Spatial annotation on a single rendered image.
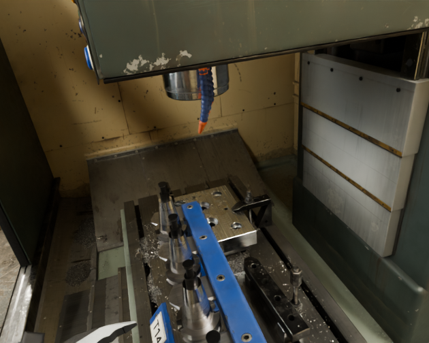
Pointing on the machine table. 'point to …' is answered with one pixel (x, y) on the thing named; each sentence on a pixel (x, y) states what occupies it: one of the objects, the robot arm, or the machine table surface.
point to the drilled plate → (231, 235)
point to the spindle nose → (220, 71)
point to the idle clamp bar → (275, 301)
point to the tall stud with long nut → (295, 284)
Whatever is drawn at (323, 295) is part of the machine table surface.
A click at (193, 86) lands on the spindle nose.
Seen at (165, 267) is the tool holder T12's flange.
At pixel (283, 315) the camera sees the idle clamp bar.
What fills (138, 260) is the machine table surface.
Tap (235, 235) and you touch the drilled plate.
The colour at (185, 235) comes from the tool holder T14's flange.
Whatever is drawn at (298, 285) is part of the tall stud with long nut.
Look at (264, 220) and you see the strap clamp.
